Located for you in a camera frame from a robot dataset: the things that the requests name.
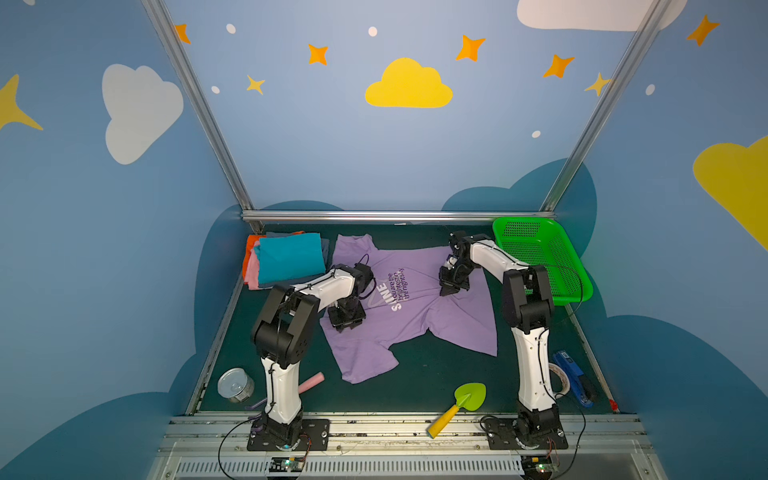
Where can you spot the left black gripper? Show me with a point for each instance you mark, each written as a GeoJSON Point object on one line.
{"type": "Point", "coordinates": [346, 315]}

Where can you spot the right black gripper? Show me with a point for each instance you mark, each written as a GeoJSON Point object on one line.
{"type": "Point", "coordinates": [452, 283]}

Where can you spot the purple t shirt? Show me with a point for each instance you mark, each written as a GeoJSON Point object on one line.
{"type": "Point", "coordinates": [405, 303]}

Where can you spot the green plastic perforated basket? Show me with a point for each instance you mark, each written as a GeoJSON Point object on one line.
{"type": "Point", "coordinates": [542, 241]}

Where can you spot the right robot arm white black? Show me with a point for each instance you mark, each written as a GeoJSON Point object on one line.
{"type": "Point", "coordinates": [527, 308]}

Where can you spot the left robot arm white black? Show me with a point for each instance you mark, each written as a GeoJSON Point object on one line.
{"type": "Point", "coordinates": [284, 329]}

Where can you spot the grey blue folded t shirt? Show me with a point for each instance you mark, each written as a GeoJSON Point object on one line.
{"type": "Point", "coordinates": [325, 243]}

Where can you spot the teal folded t shirt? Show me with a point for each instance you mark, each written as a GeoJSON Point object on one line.
{"type": "Point", "coordinates": [288, 258]}

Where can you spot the pink folded t shirt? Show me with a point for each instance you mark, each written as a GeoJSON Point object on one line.
{"type": "Point", "coordinates": [269, 266]}

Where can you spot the orange folded t shirt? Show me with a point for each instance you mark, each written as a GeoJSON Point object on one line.
{"type": "Point", "coordinates": [250, 244]}

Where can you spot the green yellow toy shovel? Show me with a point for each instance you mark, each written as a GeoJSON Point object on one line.
{"type": "Point", "coordinates": [469, 397]}

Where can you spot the blue stapler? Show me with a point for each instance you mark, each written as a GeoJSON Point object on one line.
{"type": "Point", "coordinates": [583, 388]}

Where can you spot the white tape roll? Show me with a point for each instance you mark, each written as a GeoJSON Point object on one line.
{"type": "Point", "coordinates": [564, 381]}

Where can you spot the left circuit board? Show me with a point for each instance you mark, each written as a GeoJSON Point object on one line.
{"type": "Point", "coordinates": [286, 465]}

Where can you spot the circuit board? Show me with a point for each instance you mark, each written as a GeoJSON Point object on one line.
{"type": "Point", "coordinates": [536, 468]}
{"type": "Point", "coordinates": [286, 465]}

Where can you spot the right circuit board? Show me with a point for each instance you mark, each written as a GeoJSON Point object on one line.
{"type": "Point", "coordinates": [536, 468]}

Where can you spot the aluminium frame back bar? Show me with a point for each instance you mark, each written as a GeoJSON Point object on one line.
{"type": "Point", "coordinates": [383, 217]}

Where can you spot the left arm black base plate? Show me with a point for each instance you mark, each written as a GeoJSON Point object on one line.
{"type": "Point", "coordinates": [301, 434]}

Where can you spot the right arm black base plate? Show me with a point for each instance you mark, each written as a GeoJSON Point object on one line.
{"type": "Point", "coordinates": [503, 434]}

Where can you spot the aluminium front rail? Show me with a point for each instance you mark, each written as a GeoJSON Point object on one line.
{"type": "Point", "coordinates": [397, 446]}

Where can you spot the aluminium frame right post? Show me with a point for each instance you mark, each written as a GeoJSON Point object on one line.
{"type": "Point", "coordinates": [638, 47]}

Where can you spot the aluminium frame post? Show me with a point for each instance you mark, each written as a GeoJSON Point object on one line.
{"type": "Point", "coordinates": [161, 20]}
{"type": "Point", "coordinates": [638, 47]}

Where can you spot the aluminium frame left post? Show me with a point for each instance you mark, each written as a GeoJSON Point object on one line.
{"type": "Point", "coordinates": [161, 20]}

